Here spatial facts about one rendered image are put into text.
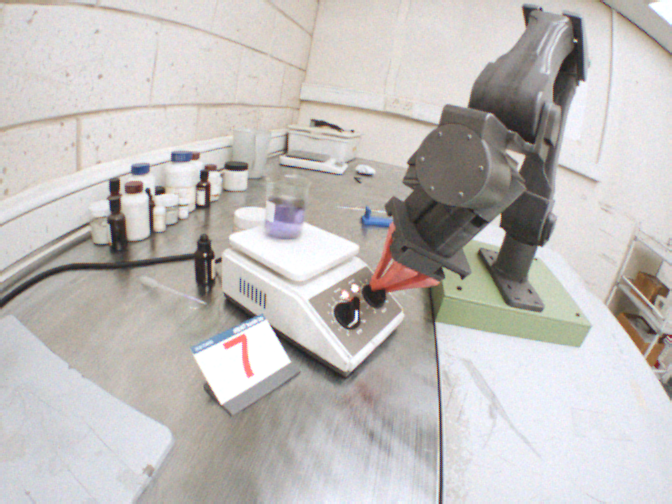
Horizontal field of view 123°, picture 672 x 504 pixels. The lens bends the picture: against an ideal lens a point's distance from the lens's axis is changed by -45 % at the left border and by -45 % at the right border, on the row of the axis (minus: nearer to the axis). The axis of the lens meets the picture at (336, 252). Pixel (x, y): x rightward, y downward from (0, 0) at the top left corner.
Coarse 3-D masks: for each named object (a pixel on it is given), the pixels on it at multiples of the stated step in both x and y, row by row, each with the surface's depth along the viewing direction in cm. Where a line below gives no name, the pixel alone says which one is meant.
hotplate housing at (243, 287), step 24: (240, 264) 36; (360, 264) 41; (240, 288) 37; (264, 288) 35; (288, 288) 33; (312, 288) 34; (264, 312) 36; (288, 312) 33; (312, 312) 32; (288, 336) 35; (312, 336) 32; (384, 336) 36; (336, 360) 31; (360, 360) 32
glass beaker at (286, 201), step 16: (272, 176) 35; (288, 176) 40; (272, 192) 36; (288, 192) 35; (304, 192) 37; (272, 208) 37; (288, 208) 36; (304, 208) 38; (272, 224) 37; (288, 224) 37; (304, 224) 40; (272, 240) 38; (288, 240) 38
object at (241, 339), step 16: (240, 336) 30; (256, 336) 31; (272, 336) 32; (208, 352) 27; (224, 352) 28; (240, 352) 29; (256, 352) 30; (272, 352) 31; (208, 368) 26; (224, 368) 27; (240, 368) 28; (256, 368) 29; (224, 384) 27; (240, 384) 28
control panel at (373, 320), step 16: (368, 272) 41; (336, 288) 36; (352, 288) 37; (320, 304) 33; (336, 304) 34; (368, 304) 37; (384, 304) 39; (336, 320) 33; (368, 320) 35; (384, 320) 37; (336, 336) 31; (352, 336) 32; (368, 336) 34; (352, 352) 31
